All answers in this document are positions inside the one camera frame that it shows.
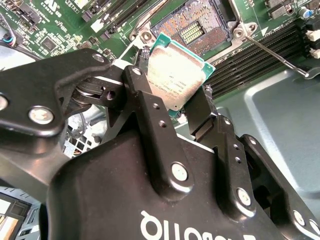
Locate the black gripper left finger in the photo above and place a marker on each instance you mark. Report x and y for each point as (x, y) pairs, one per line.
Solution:
(155, 125)

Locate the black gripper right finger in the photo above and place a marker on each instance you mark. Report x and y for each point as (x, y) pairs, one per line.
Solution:
(230, 162)

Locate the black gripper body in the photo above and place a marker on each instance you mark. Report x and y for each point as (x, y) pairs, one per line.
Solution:
(112, 187)

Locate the silver CPU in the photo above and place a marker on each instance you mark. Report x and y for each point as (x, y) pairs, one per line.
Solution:
(175, 70)

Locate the thin metal locking lever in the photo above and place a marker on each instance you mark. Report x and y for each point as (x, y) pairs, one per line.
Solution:
(275, 55)

